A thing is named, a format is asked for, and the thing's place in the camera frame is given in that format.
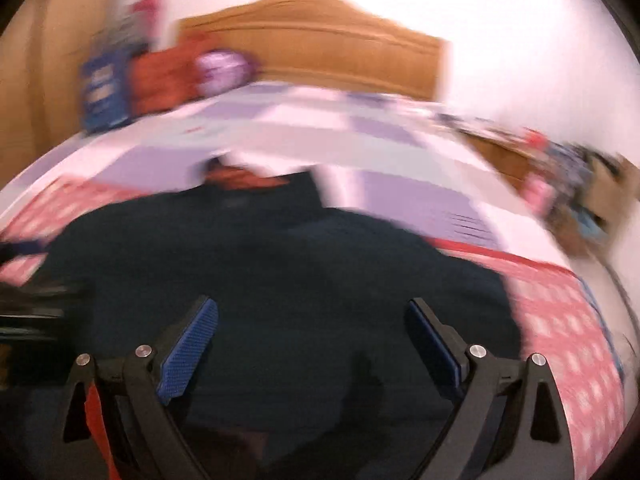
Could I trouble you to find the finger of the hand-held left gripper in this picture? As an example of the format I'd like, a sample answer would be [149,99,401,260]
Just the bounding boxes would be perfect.
[0,240,51,263]

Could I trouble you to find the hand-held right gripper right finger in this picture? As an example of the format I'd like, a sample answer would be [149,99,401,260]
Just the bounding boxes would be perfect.
[405,297,575,480]

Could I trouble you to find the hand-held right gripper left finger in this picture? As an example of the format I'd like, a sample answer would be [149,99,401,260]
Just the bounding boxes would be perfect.
[60,296,219,480]

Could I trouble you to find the navy padded jacket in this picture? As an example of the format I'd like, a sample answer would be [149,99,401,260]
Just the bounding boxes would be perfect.
[30,157,523,480]

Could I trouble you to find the pile of mixed clothes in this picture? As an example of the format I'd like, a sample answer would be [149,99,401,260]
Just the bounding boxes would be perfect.
[520,130,596,196]

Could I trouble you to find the red cloth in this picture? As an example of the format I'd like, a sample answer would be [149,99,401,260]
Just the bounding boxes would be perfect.
[84,382,121,480]

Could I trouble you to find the red patterned mat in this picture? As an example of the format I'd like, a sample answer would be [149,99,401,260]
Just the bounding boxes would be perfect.
[0,177,628,480]

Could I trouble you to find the wooden wardrobe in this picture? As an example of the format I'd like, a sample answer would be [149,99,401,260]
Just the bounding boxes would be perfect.
[0,0,116,191]

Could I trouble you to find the blue shopping bag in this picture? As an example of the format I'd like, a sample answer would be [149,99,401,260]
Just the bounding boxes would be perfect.
[80,47,136,133]

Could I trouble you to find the pink plush cloth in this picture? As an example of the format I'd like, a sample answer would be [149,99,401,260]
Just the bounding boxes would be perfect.
[520,175,558,213]

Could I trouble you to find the wooden dresser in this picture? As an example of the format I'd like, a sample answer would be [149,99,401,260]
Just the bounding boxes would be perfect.
[460,130,541,186]

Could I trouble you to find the orange red cushions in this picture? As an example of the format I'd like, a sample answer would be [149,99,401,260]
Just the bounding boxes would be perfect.
[127,35,216,116]

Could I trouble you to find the cardboard box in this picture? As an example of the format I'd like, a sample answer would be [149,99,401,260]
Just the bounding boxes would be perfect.
[545,152,636,258]

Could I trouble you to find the bed with patchwork sheet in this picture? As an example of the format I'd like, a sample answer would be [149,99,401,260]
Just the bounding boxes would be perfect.
[0,82,626,480]

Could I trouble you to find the purple white pillow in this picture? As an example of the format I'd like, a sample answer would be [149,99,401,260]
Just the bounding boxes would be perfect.
[195,49,258,98]

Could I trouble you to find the wooden headboard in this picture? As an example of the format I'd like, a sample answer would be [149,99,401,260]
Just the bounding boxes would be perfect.
[175,0,448,103]

